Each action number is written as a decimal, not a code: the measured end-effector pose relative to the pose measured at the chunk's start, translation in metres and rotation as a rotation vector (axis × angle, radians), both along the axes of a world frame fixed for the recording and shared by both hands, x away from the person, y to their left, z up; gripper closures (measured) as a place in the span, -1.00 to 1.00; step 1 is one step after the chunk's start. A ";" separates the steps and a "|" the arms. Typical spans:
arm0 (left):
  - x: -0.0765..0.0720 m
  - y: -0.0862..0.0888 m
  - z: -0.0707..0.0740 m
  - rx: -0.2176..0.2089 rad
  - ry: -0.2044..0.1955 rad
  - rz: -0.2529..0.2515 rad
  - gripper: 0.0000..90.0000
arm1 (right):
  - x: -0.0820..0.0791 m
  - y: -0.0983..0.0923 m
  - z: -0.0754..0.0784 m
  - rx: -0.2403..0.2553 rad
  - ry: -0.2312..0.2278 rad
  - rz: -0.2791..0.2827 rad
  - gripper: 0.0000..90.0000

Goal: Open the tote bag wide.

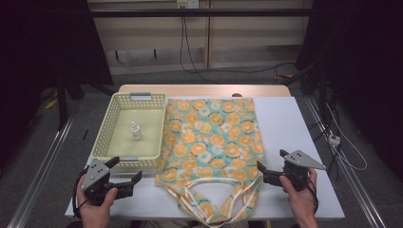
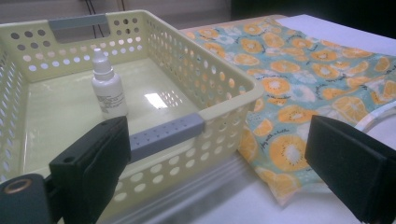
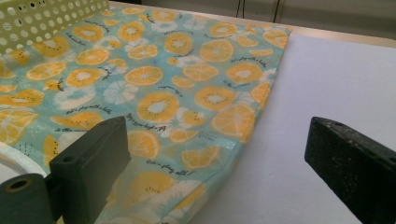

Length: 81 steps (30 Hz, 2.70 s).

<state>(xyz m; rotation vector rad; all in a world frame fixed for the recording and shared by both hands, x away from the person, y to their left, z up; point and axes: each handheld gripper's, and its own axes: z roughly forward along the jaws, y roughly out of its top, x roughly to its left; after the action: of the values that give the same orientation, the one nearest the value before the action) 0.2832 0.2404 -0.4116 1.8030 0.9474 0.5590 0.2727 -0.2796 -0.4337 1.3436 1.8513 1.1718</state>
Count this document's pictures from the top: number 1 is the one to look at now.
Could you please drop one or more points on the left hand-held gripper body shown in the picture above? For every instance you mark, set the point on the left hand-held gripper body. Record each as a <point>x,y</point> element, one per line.
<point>96,172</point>

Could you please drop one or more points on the black curtain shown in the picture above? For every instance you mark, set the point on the black curtain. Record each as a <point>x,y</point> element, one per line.
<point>41,41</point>
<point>364,63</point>

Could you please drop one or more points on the white power strip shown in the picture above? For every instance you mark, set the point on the white power strip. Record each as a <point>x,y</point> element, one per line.
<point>334,139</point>

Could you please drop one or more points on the small white dropper bottle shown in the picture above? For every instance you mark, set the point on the small white dropper bottle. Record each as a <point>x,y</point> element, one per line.
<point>136,132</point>

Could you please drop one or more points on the pale yellow plastic basket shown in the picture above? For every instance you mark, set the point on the pale yellow plastic basket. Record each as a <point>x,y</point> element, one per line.
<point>126,148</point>

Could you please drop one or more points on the metal floor rail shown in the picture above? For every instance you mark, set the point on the metal floor rail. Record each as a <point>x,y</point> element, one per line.
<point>41,167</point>
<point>351,186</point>

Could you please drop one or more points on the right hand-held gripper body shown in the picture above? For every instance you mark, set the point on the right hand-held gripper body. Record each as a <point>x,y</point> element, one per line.
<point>299,161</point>

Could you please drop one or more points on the person's left hand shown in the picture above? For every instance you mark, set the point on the person's left hand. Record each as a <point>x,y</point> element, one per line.
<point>95,215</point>

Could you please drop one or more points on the white wall socket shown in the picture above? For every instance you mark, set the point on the white wall socket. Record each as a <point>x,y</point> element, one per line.
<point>187,3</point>

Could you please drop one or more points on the person's right hand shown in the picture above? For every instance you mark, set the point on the person's right hand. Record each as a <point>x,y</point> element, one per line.
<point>302,205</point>

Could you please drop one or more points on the black horizontal bar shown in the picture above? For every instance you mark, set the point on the black horizontal bar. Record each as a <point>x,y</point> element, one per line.
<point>202,13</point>

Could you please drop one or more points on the fruit print cloth bag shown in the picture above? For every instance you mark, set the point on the fruit print cloth bag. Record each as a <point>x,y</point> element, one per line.
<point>209,139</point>

